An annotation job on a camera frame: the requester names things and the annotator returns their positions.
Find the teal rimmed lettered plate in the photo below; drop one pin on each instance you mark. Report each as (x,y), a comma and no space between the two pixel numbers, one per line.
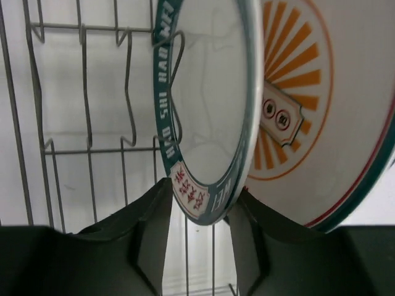
(208,74)

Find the metal wire dish rack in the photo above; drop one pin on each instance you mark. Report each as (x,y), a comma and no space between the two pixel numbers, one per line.
(78,133)

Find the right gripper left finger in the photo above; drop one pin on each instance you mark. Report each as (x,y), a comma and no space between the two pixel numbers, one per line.
(122,254)

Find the orange sunburst pattern plate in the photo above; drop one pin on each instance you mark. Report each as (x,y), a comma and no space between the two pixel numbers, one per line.
(326,132)

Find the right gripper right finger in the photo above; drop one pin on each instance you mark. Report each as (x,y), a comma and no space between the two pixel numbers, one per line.
(276,256)

